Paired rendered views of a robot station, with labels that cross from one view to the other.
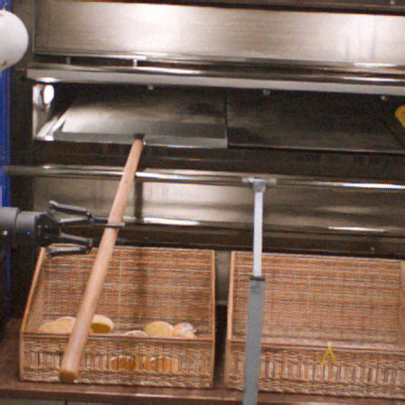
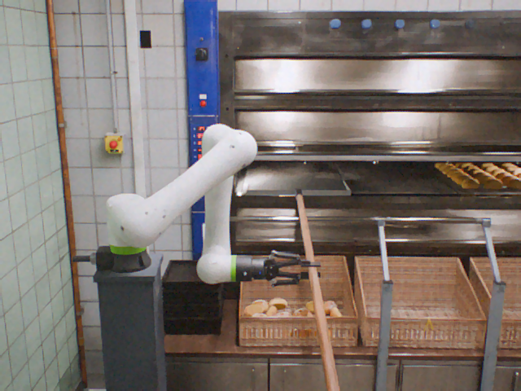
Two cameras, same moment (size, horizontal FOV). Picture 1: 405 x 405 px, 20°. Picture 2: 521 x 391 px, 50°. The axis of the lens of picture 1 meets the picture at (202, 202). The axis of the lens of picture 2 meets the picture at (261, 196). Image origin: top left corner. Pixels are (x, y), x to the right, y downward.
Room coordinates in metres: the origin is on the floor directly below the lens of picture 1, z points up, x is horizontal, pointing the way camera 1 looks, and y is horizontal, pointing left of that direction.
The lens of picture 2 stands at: (0.64, 0.35, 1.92)
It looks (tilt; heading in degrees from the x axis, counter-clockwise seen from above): 15 degrees down; 1
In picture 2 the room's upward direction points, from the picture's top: straight up
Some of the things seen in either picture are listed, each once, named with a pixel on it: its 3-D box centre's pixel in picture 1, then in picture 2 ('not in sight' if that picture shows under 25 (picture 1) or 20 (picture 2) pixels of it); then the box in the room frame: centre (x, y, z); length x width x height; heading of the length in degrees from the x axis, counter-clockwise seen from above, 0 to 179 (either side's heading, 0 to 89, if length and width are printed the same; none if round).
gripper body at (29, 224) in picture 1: (40, 229); (265, 269); (2.45, 0.37, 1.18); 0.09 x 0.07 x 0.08; 89
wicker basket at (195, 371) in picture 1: (122, 311); (295, 297); (3.19, 0.22, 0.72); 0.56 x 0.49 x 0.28; 91
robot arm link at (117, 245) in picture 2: not in sight; (128, 222); (2.42, 0.83, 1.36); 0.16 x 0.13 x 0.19; 29
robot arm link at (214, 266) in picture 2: not in sight; (216, 267); (2.46, 0.54, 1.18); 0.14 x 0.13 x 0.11; 89
